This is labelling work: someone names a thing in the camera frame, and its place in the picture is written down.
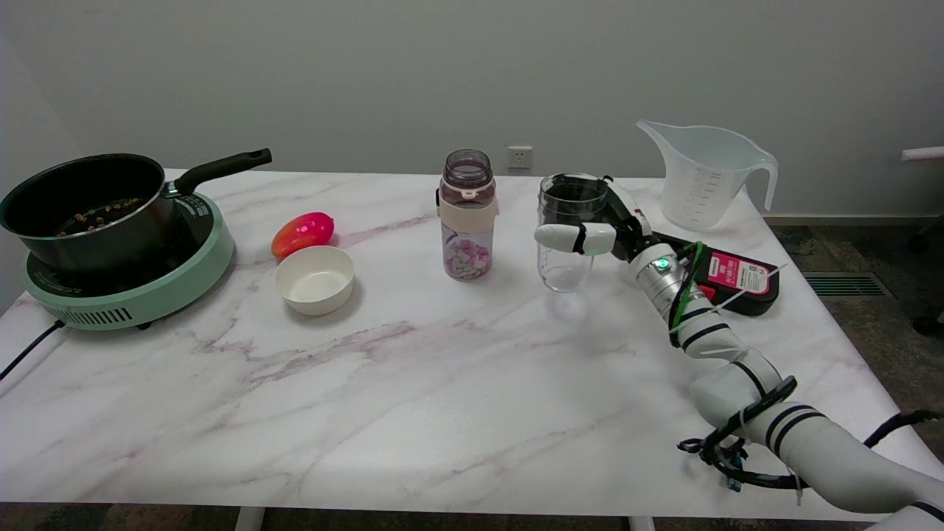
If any green robot wrist cable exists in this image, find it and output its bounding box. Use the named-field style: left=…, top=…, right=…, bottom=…
left=667, top=241, right=707, bottom=333

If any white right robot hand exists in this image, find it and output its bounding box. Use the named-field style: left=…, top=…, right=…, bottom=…
left=534, top=176, right=656, bottom=261

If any red orange toy mango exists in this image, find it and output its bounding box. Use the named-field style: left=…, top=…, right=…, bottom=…
left=271, top=212, right=336, bottom=260

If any mint green induction cooker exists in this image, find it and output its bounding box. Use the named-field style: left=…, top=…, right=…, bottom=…
left=22, top=190, right=235, bottom=330

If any black device with red label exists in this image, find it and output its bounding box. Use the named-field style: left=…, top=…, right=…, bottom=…
left=649, top=231, right=780, bottom=317

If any clear plastic measuring cup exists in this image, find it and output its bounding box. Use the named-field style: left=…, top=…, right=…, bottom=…
left=537, top=173, right=610, bottom=294

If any floor vent grille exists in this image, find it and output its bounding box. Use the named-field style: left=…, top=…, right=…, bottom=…
left=802, top=272, right=895, bottom=299

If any black saucepan with handle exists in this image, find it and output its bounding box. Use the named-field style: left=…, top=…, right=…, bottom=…
left=0, top=148, right=273, bottom=273

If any clear bottle with candies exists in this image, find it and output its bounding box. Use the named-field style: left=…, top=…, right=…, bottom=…
left=437, top=149, right=499, bottom=282

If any white round bowl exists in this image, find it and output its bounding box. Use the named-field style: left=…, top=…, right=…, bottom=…
left=274, top=246, right=355, bottom=316

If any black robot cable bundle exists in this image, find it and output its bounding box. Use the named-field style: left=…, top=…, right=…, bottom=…
left=677, top=376, right=944, bottom=492

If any large translucent measuring jug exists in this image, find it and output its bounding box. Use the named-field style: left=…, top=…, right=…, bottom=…
left=636, top=119, right=779, bottom=232

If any black cooker power cord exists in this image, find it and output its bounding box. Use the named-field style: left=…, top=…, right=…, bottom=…
left=0, top=319, right=66, bottom=381

